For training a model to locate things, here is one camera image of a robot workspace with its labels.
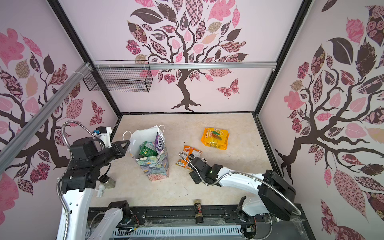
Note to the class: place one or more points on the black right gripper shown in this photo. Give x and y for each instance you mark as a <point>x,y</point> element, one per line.
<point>193,176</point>

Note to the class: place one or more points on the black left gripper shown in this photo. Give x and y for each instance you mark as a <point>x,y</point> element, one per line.
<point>120,151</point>

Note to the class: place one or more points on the orange snack bag with label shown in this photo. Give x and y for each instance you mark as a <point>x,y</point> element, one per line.
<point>187,155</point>

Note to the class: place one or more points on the green white snack bag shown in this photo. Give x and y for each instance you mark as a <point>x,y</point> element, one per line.
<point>147,149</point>

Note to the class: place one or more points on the floral paper bag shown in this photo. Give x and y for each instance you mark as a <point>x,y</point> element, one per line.
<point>155,168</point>

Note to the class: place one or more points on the yellow orange snack bag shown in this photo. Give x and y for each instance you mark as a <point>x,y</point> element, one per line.
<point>215,138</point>

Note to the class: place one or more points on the purple snack bag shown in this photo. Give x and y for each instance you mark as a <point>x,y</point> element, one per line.
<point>159,143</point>

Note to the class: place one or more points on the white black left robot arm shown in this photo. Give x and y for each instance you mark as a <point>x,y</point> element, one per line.
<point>89,157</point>

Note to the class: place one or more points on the small brown black bottle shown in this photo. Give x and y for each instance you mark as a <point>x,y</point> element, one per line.
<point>198,211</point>

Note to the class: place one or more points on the left metal flexible conduit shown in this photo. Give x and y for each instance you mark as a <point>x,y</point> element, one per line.
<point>72,192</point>

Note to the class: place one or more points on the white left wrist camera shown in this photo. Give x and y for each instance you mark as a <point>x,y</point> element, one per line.
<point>104,134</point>

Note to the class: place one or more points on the black wire basket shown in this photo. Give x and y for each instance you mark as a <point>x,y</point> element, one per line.
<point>119,76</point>

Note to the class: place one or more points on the white slotted cable duct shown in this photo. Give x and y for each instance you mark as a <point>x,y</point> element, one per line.
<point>163,232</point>

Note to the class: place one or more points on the aluminium rail back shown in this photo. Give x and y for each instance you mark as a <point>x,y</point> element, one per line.
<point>170,66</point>

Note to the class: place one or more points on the aluminium rail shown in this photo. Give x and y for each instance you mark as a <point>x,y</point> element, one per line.
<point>11,150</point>
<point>170,66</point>

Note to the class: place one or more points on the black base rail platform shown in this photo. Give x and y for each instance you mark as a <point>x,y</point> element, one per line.
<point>258,227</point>

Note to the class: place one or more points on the aluminium rail left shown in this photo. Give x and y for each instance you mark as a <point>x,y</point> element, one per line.
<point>11,150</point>

